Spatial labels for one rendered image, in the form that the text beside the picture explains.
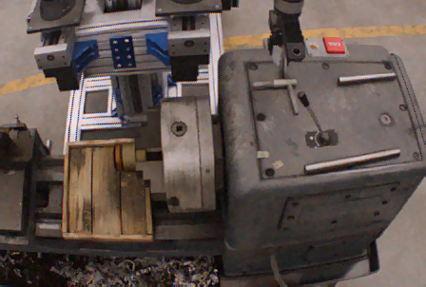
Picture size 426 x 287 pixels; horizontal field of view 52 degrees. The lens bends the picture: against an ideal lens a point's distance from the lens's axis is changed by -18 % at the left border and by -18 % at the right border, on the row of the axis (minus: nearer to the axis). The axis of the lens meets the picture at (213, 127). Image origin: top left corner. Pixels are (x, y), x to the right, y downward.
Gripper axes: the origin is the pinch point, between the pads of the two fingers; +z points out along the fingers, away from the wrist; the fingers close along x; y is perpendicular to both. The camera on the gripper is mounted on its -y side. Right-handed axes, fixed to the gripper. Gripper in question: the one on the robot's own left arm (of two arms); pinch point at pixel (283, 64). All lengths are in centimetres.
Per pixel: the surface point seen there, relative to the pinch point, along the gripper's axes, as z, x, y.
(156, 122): 12.4, 33.5, -7.2
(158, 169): 18.9, 33.8, -17.8
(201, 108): 6.4, 21.8, -8.2
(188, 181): 12.9, 26.0, -25.1
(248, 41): 130, -13, 131
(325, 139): 3.1, -7.8, -21.6
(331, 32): 130, -71, 140
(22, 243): 37, 83, -34
